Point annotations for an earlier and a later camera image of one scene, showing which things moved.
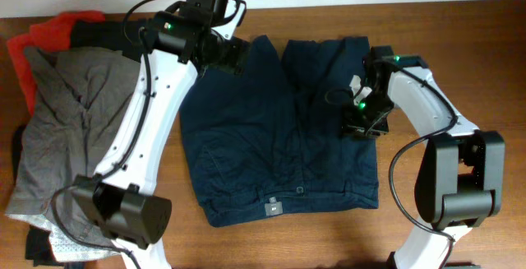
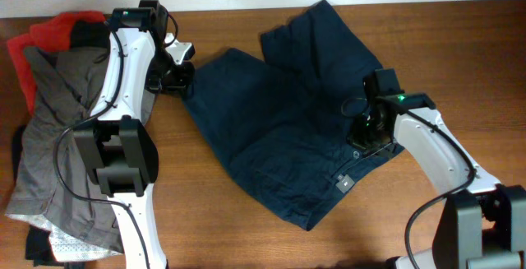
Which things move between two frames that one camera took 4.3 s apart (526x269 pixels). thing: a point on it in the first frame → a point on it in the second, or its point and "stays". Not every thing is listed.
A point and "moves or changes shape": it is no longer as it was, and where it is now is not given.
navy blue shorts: (266, 138) moves or changes shape
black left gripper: (236, 60) → (181, 84)
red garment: (53, 34) stays
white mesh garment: (66, 249) stays
